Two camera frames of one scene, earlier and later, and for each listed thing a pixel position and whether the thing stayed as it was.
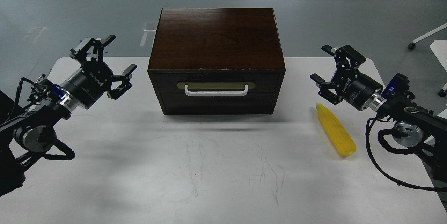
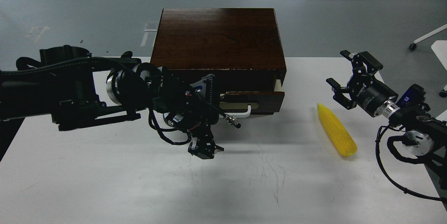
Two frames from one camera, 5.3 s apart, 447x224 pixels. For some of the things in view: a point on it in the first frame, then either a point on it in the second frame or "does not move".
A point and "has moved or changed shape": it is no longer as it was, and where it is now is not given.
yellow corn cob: [341, 137] does not move
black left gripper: [87, 85] → [194, 108]
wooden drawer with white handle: [216, 93] has moved or changed shape
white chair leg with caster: [412, 45] does not move
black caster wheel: [442, 93] does not move
